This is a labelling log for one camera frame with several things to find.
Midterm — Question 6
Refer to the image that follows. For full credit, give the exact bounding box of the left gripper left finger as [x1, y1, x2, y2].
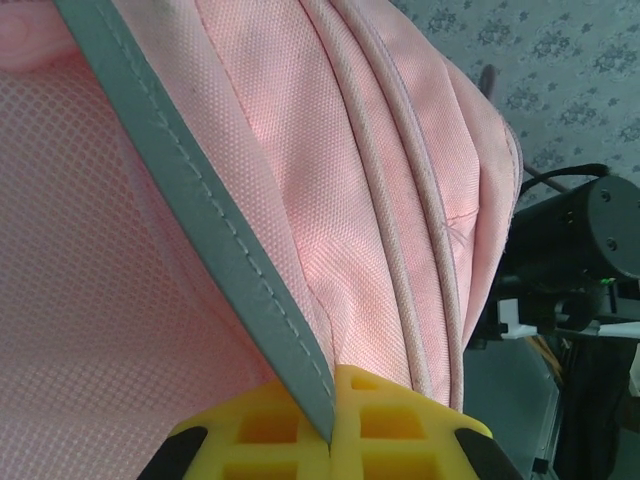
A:
[144, 382, 335, 480]

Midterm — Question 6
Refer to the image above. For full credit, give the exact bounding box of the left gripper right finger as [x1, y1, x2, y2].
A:
[327, 363, 521, 480]

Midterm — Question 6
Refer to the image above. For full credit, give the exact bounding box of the pink backpack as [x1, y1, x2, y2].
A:
[0, 0, 526, 419]

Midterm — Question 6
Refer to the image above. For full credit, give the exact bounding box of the right gripper thin black cable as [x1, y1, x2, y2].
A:
[519, 162, 609, 194]

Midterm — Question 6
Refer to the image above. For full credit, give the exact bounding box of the aluminium side rail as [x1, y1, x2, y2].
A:
[519, 379, 567, 480]

